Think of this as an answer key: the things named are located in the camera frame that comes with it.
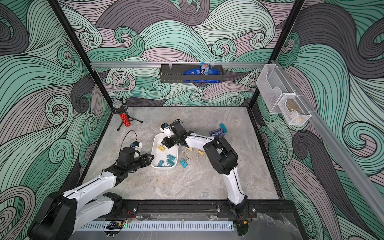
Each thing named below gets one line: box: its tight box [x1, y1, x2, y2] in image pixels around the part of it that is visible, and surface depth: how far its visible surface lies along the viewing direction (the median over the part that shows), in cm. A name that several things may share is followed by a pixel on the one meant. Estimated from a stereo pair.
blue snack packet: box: [200, 62, 209, 76], surface depth 92 cm
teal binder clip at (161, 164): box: [157, 160, 166, 168], surface depth 89 cm
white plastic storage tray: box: [150, 132, 179, 170], surface depth 93 cm
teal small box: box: [219, 123, 228, 134], surface depth 108 cm
